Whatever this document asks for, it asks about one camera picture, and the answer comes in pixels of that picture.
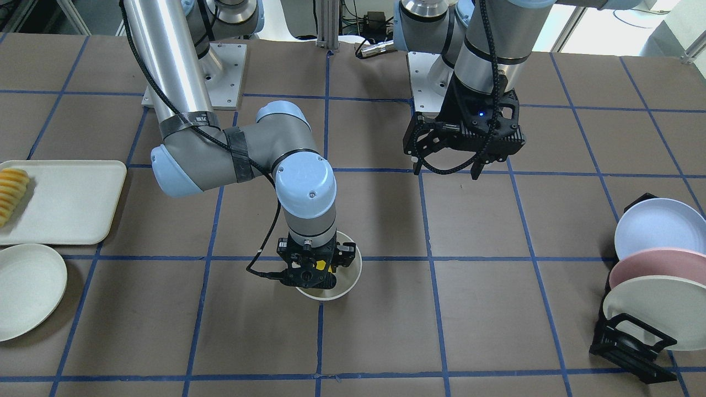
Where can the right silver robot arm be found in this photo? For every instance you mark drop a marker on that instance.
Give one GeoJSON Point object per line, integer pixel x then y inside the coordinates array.
{"type": "Point", "coordinates": [197, 155]}

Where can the black dish rack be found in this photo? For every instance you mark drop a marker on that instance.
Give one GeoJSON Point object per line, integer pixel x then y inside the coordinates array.
{"type": "Point", "coordinates": [632, 344]}

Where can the white rectangular tray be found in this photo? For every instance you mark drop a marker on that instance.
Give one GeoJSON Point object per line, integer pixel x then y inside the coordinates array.
{"type": "Point", "coordinates": [68, 202]}

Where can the beige plate in rack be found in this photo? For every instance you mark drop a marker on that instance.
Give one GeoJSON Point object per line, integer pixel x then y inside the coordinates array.
{"type": "Point", "coordinates": [673, 305]}

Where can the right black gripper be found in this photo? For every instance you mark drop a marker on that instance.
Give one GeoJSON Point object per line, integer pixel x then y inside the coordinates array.
{"type": "Point", "coordinates": [346, 254]}

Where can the pink plate in rack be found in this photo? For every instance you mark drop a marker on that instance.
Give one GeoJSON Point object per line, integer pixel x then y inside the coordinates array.
{"type": "Point", "coordinates": [659, 261]}

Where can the lavender plate in rack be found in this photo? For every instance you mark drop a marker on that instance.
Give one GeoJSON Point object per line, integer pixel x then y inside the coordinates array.
{"type": "Point", "coordinates": [659, 222]}

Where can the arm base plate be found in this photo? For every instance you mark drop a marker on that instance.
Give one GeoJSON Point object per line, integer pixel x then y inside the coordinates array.
{"type": "Point", "coordinates": [429, 78]}
{"type": "Point", "coordinates": [226, 77]}

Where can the cream round plate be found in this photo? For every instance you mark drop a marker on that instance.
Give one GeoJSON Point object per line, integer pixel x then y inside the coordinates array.
{"type": "Point", "coordinates": [33, 281]}

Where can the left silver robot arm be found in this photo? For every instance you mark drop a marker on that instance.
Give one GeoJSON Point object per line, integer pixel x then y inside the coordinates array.
{"type": "Point", "coordinates": [567, 113]}

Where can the yellow lemon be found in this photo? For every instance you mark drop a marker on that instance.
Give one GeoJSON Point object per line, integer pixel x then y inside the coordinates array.
{"type": "Point", "coordinates": [323, 265]}

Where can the aluminium frame post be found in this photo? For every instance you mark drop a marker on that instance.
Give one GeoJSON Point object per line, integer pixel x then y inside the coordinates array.
{"type": "Point", "coordinates": [327, 18]}

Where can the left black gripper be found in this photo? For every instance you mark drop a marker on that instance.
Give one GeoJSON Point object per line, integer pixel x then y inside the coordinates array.
{"type": "Point", "coordinates": [457, 106]}

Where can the white ceramic bowl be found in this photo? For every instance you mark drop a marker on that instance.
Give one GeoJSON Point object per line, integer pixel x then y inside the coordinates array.
{"type": "Point", "coordinates": [346, 277]}

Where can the sliced yellow fruit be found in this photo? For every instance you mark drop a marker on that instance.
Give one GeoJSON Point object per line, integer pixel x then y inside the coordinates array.
{"type": "Point", "coordinates": [14, 184]}

